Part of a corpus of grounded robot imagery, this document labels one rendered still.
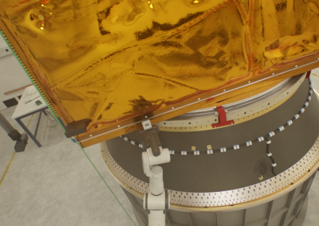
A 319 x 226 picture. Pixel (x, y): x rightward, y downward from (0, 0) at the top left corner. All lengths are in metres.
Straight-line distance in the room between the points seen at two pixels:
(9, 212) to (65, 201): 0.95
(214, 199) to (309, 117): 0.88
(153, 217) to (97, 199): 2.24
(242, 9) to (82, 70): 0.73
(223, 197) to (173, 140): 0.49
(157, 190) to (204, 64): 0.64
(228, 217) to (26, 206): 3.19
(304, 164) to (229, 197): 0.57
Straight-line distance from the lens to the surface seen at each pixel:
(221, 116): 1.14
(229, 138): 1.27
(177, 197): 1.44
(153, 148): 0.87
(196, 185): 1.38
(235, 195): 1.42
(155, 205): 1.05
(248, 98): 1.23
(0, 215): 4.28
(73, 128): 1.06
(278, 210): 1.90
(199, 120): 1.15
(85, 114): 1.02
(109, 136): 1.14
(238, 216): 1.65
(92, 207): 3.26
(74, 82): 0.93
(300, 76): 1.54
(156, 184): 0.99
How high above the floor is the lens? 2.44
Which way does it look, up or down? 37 degrees down
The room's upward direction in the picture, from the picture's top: 15 degrees counter-clockwise
